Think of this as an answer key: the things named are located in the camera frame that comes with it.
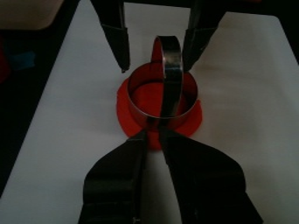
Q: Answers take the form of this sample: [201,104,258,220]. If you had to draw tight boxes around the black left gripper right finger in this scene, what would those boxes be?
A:
[158,124,266,224]

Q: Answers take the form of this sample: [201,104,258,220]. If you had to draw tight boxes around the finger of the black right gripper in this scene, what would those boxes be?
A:
[182,0,231,73]
[90,0,131,74]

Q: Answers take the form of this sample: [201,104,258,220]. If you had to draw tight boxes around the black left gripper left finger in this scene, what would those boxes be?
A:
[78,128,150,224]

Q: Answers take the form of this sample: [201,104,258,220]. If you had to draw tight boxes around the round metal dough cutter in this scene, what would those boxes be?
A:
[126,35,201,121]

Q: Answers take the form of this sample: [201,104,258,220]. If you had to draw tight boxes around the beige bowl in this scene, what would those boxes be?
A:
[0,0,66,32]

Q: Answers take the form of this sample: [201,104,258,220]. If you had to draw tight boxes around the small blue object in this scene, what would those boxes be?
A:
[8,51,38,71]

